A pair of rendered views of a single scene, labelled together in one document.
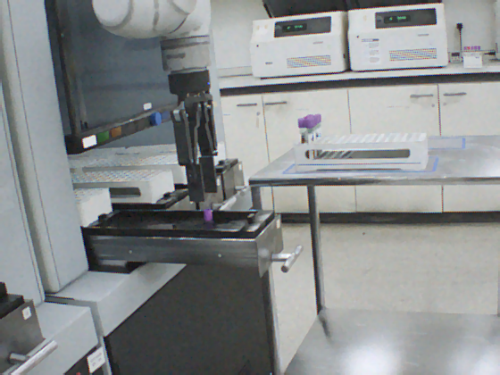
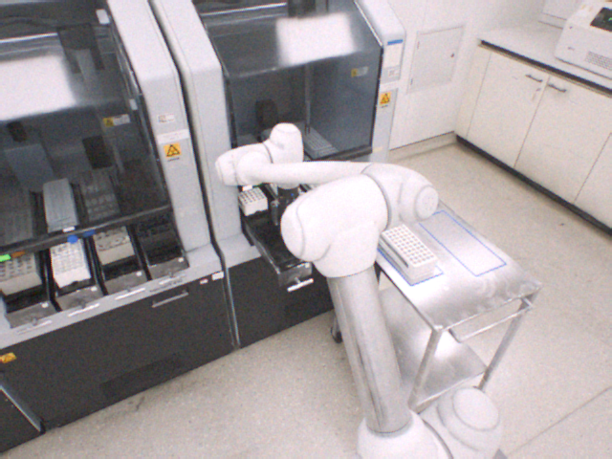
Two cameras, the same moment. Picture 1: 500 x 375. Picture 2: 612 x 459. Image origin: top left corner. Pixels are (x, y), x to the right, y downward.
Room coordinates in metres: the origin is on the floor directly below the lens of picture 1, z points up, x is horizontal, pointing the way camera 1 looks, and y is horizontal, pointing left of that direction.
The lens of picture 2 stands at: (0.13, -0.75, 1.93)
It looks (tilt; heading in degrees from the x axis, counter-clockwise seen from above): 41 degrees down; 41
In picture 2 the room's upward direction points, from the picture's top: straight up
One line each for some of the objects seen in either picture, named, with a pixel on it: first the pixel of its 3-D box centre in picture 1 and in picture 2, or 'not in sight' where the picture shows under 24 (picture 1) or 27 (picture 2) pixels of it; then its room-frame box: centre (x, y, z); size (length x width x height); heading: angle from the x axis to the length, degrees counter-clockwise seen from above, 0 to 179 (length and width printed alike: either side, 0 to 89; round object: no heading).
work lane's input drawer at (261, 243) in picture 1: (116, 236); (260, 223); (1.05, 0.27, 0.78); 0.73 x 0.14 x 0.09; 68
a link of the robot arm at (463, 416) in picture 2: not in sight; (462, 427); (0.75, -0.73, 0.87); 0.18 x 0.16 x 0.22; 160
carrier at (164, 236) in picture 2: not in sight; (159, 238); (0.68, 0.43, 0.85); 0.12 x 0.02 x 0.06; 159
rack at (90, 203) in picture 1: (43, 209); (243, 189); (1.11, 0.44, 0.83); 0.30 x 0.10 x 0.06; 68
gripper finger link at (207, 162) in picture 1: (208, 174); not in sight; (1.05, 0.07, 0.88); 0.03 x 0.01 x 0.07; 69
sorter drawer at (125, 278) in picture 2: not in sight; (110, 229); (0.62, 0.70, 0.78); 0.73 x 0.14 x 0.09; 68
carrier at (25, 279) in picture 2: not in sight; (20, 281); (0.25, 0.60, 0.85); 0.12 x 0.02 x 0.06; 159
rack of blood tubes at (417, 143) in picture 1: (361, 151); (400, 243); (1.25, -0.26, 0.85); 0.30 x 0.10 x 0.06; 66
